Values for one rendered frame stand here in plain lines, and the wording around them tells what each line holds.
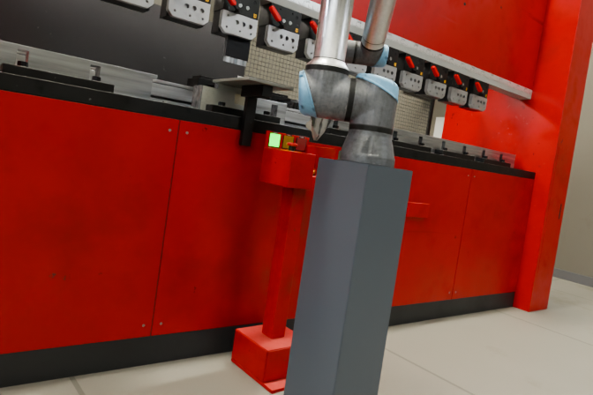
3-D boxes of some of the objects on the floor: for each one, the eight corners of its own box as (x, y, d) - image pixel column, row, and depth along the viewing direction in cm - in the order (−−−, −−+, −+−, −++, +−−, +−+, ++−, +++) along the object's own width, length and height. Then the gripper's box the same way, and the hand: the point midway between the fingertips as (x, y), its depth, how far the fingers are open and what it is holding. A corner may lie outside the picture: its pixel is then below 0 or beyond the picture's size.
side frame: (529, 312, 296) (591, -58, 286) (419, 272, 363) (467, -28, 354) (547, 309, 311) (607, -43, 301) (439, 272, 379) (485, -17, 369)
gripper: (325, 82, 173) (313, 138, 176) (306, 77, 168) (294, 136, 170) (341, 84, 167) (328, 143, 170) (322, 78, 161) (309, 139, 164)
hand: (317, 137), depth 168 cm, fingers closed
